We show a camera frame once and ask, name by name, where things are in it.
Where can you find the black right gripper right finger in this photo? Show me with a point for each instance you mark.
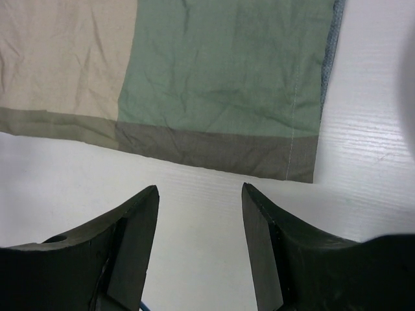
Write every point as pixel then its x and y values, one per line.
pixel 296 266

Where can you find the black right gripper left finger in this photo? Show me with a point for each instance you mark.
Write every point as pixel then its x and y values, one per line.
pixel 99 265

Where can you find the patchwork cloth placemat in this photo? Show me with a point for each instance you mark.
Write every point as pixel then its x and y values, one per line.
pixel 234 86

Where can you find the blue metal spoon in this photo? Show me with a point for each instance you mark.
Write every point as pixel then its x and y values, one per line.
pixel 143 307

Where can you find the lavender cup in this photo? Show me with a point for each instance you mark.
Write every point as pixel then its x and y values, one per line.
pixel 406 85

